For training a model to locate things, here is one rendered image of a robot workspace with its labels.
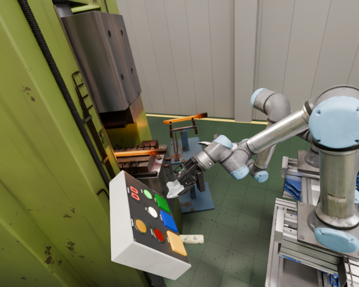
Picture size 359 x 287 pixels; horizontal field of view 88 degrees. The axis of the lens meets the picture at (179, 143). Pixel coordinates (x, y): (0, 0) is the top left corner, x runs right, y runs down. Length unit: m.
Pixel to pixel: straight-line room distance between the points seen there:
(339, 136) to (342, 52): 3.01
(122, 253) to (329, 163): 0.62
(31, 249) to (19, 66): 0.94
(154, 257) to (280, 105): 0.84
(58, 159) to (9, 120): 0.21
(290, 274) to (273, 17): 3.09
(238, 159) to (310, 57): 2.88
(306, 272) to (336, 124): 1.24
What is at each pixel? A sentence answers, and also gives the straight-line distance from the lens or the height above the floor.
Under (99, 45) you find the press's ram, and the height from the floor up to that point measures 1.65.
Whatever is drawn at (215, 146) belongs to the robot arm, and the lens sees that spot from 0.78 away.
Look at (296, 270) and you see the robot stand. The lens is 1.67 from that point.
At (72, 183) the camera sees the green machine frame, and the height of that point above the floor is 1.16.
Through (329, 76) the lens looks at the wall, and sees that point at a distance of 3.63.
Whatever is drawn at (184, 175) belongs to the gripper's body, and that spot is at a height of 1.14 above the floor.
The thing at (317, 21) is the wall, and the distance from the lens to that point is 3.49.
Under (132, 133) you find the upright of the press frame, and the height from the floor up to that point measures 1.03.
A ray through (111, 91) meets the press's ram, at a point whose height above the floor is 1.46.
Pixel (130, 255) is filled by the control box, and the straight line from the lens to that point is 0.61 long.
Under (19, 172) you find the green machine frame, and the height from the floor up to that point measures 1.23.
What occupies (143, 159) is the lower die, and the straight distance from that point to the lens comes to 1.22.
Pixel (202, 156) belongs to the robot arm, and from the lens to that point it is 0.79.
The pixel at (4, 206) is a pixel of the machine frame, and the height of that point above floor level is 1.07.
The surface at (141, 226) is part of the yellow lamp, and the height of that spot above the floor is 1.17.
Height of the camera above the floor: 1.65
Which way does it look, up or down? 31 degrees down
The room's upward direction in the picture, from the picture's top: 10 degrees counter-clockwise
